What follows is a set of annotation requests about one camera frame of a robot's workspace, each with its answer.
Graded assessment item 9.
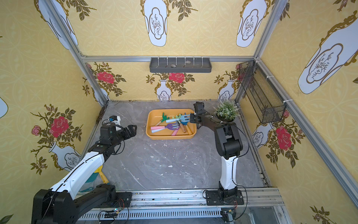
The black wire mesh basket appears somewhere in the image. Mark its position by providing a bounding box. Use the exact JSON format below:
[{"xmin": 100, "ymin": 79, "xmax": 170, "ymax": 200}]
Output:
[{"xmin": 239, "ymin": 61, "xmax": 286, "ymax": 124}]

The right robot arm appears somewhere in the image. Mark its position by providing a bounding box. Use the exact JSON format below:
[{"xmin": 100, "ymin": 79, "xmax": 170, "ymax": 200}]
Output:
[{"xmin": 190, "ymin": 102, "xmax": 243, "ymax": 202}]

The grey wall shelf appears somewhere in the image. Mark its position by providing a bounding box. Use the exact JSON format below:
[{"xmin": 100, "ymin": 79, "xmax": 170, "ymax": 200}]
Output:
[{"xmin": 149, "ymin": 57, "xmax": 212, "ymax": 73}]

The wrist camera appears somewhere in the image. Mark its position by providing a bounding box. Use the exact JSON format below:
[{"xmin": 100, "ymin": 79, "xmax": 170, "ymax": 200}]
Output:
[
  {"xmin": 194, "ymin": 102, "xmax": 206, "ymax": 114},
  {"xmin": 109, "ymin": 115, "xmax": 121, "ymax": 126}
]

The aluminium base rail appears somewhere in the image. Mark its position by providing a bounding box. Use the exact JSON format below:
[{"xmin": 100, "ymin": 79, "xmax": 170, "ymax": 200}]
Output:
[{"xmin": 77, "ymin": 188, "xmax": 291, "ymax": 224}]

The orange plastic storage tray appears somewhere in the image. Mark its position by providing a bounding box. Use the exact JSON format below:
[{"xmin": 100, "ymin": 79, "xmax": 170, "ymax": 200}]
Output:
[{"xmin": 145, "ymin": 108, "xmax": 197, "ymax": 140}]

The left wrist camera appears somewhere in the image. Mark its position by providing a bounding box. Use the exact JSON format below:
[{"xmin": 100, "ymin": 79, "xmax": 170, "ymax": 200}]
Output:
[{"xmin": 109, "ymin": 115, "xmax": 121, "ymax": 126}]

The dark green rake wooden handle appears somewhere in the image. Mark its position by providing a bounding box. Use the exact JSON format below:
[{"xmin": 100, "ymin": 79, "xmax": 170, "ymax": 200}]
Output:
[{"xmin": 155, "ymin": 113, "xmax": 169, "ymax": 126}]

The light blue rake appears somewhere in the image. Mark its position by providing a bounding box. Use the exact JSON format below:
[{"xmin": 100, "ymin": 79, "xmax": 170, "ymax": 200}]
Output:
[
  {"xmin": 166, "ymin": 114, "xmax": 190, "ymax": 126},
  {"xmin": 151, "ymin": 126, "xmax": 167, "ymax": 133}
]

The blue-grey plastic flower pot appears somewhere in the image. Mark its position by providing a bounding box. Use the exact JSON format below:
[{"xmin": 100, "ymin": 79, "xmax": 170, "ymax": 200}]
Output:
[{"xmin": 216, "ymin": 113, "xmax": 235, "ymax": 122}]

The purple rake pink handle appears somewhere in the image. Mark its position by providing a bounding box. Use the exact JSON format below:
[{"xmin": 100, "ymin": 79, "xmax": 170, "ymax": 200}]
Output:
[{"xmin": 150, "ymin": 123, "xmax": 180, "ymax": 133}]

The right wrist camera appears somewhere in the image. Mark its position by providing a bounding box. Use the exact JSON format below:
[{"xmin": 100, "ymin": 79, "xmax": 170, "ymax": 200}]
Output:
[{"xmin": 194, "ymin": 102, "xmax": 206, "ymax": 114}]

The green artificial plant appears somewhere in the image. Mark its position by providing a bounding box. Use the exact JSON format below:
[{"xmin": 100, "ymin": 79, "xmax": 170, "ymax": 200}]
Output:
[{"xmin": 215, "ymin": 100, "xmax": 239, "ymax": 117}]

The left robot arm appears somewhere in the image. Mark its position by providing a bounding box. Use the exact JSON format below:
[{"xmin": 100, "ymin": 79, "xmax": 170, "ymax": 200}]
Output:
[{"xmin": 31, "ymin": 122, "xmax": 137, "ymax": 224}]

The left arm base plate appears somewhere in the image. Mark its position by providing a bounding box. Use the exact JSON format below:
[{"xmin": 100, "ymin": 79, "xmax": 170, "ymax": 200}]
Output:
[{"xmin": 112, "ymin": 191, "xmax": 132, "ymax": 208}]

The dark blue rake yellow handle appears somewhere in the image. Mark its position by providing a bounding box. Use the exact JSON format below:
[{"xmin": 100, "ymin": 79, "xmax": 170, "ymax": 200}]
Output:
[{"xmin": 178, "ymin": 120, "xmax": 193, "ymax": 135}]

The light green rake wooden handle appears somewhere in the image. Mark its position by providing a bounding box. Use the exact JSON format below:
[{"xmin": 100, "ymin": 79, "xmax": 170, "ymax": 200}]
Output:
[{"xmin": 168, "ymin": 113, "xmax": 182, "ymax": 119}]

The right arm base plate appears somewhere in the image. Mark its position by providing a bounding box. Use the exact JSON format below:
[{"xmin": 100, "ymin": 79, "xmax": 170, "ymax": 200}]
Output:
[{"xmin": 203, "ymin": 188, "xmax": 245, "ymax": 206}]

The teal and yellow dustpan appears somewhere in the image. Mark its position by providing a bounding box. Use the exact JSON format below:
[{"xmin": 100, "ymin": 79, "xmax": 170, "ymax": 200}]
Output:
[{"xmin": 79, "ymin": 166, "xmax": 110, "ymax": 192}]

